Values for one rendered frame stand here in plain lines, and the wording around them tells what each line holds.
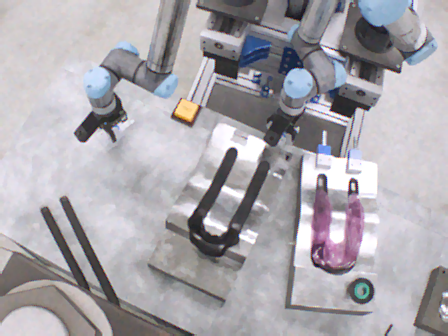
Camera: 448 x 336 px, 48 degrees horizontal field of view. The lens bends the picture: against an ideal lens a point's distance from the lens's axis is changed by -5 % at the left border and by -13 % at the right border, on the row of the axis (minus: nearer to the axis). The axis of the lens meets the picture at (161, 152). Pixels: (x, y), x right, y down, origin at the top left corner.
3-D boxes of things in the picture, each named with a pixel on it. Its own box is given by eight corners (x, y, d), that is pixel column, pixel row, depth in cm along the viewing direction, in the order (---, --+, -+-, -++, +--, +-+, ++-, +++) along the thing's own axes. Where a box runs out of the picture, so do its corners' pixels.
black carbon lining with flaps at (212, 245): (227, 147, 171) (229, 134, 163) (274, 167, 168) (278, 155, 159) (179, 244, 160) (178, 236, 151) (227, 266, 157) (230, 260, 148)
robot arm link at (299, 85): (320, 84, 141) (294, 94, 140) (313, 103, 151) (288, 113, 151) (307, 62, 144) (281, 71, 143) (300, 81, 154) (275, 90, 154)
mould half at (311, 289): (300, 159, 176) (306, 145, 166) (372, 169, 173) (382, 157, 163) (284, 308, 157) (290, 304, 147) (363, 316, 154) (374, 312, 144)
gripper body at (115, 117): (128, 121, 170) (124, 103, 159) (106, 137, 169) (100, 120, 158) (114, 104, 173) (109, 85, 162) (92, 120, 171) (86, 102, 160)
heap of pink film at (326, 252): (311, 187, 166) (316, 179, 158) (363, 194, 164) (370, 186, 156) (303, 267, 156) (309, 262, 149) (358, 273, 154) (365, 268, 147)
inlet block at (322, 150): (316, 134, 176) (319, 127, 171) (330, 136, 175) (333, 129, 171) (314, 170, 171) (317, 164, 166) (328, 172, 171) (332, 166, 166)
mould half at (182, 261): (217, 133, 181) (219, 114, 169) (288, 164, 175) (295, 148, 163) (148, 266, 165) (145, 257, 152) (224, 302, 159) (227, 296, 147)
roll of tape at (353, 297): (341, 299, 146) (344, 297, 143) (352, 275, 149) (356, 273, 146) (364, 310, 144) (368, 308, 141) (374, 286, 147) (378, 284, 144)
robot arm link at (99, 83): (116, 70, 146) (98, 94, 143) (121, 90, 156) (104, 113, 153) (93, 59, 148) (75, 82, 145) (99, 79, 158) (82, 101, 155)
